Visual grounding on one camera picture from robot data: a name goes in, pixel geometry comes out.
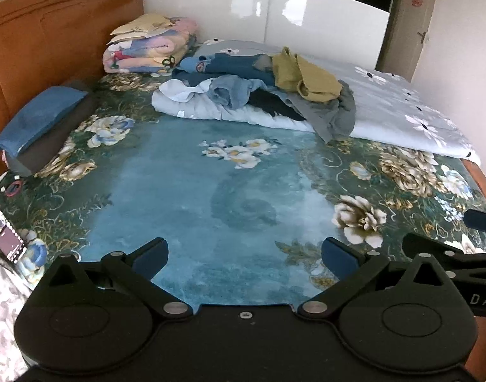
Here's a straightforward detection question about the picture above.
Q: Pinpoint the folded pastel blanket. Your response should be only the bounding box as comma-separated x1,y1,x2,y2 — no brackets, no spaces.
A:
102,16,199,74

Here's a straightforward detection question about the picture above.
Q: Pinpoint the smartphone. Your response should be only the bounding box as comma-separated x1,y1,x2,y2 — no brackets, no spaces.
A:
0,196,27,265

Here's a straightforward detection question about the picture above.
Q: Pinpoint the white garment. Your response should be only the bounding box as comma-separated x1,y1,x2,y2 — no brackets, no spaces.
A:
151,78,214,115

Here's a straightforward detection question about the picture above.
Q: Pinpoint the black garment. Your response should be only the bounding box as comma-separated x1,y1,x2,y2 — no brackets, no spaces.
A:
249,88,308,122

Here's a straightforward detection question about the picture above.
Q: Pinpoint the teal floral bed blanket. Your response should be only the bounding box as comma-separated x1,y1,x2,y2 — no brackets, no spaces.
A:
0,44,486,315

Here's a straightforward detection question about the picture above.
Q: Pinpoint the dark grey pillow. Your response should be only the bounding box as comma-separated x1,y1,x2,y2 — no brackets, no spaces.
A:
6,79,99,178

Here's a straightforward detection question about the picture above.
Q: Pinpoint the beige door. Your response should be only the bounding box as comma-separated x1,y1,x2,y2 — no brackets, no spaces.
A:
376,0,441,85

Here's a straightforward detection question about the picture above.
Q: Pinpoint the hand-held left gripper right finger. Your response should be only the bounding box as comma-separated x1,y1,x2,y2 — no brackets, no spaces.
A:
297,237,457,321

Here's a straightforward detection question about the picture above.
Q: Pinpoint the grey patterned cloth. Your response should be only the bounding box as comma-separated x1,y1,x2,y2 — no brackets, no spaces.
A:
0,246,43,382

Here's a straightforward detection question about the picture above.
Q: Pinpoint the glossy white black wardrobe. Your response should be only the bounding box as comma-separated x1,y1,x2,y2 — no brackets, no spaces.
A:
141,0,399,71

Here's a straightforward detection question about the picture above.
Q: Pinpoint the blue pillow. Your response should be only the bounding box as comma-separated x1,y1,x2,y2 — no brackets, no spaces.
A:
0,86,89,156

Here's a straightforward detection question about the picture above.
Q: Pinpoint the light blue garment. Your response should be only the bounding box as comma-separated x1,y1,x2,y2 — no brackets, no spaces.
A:
206,75,268,110

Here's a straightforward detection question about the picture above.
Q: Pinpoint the cream patterned pillow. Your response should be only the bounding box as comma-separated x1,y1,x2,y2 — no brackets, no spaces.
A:
108,13,174,38

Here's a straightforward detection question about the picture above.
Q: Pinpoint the white floral duvet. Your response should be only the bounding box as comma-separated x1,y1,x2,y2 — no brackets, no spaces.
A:
152,39,482,168

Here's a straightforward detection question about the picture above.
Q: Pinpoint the olive yellow garment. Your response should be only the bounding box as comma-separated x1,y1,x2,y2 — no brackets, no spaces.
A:
271,46,343,103

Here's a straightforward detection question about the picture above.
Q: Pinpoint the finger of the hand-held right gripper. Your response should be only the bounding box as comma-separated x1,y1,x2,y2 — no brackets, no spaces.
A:
463,209,486,244
402,232,486,273

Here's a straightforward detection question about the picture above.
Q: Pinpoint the orange wooden headboard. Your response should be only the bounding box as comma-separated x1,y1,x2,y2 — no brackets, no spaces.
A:
0,0,145,186

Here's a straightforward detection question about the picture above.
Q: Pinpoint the two-tone blue fleece jacket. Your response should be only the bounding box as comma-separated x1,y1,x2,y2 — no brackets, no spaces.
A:
172,53,276,89

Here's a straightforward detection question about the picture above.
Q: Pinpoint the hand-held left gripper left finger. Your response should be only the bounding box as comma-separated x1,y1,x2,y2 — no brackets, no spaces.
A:
39,237,194,321

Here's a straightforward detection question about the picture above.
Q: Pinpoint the grey garment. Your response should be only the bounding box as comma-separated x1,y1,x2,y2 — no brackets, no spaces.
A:
280,80,357,144

